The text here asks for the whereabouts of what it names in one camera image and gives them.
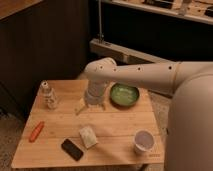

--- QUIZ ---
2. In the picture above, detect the grey metal beam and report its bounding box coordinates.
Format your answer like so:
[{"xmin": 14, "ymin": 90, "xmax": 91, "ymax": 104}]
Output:
[{"xmin": 89, "ymin": 39, "xmax": 179, "ymax": 65}]

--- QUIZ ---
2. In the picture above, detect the metal pole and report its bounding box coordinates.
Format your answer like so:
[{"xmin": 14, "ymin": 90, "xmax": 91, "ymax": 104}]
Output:
[{"xmin": 98, "ymin": 0, "xmax": 104, "ymax": 43}]

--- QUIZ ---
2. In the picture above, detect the black smartphone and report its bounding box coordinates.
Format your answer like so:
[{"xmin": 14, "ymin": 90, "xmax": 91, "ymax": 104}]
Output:
[{"xmin": 61, "ymin": 139, "xmax": 83, "ymax": 161}]

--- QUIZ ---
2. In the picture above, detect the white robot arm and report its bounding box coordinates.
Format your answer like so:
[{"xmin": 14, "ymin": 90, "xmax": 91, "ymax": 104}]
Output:
[{"xmin": 83, "ymin": 57, "xmax": 213, "ymax": 171}]

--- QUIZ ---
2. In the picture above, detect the white paper cup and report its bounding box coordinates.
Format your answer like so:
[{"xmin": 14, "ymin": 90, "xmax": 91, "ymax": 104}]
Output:
[{"xmin": 134, "ymin": 130, "xmax": 154, "ymax": 155}]

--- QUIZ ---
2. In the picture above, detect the green bowl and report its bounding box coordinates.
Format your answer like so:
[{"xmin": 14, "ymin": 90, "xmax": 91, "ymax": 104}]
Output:
[{"xmin": 110, "ymin": 83, "xmax": 140, "ymax": 107}]

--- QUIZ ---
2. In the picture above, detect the clear plastic bottle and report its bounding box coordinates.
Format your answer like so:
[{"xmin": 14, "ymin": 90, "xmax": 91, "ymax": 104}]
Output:
[{"xmin": 41, "ymin": 81, "xmax": 58, "ymax": 109}]

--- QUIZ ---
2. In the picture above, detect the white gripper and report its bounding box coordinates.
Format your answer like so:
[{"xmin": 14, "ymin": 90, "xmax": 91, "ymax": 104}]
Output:
[{"xmin": 75, "ymin": 82, "xmax": 108, "ymax": 115}]

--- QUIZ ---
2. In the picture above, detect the cluttered back shelf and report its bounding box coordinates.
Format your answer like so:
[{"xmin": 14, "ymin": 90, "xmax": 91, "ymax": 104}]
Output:
[{"xmin": 102, "ymin": 0, "xmax": 213, "ymax": 26}]

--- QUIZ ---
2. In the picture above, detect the orange carrot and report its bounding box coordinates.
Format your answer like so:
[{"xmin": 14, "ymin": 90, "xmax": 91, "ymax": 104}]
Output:
[{"xmin": 29, "ymin": 121, "xmax": 44, "ymax": 142}]

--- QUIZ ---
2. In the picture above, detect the wooden table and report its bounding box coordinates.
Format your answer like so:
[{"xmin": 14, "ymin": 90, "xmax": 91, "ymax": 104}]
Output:
[{"xmin": 12, "ymin": 80, "xmax": 164, "ymax": 169}]

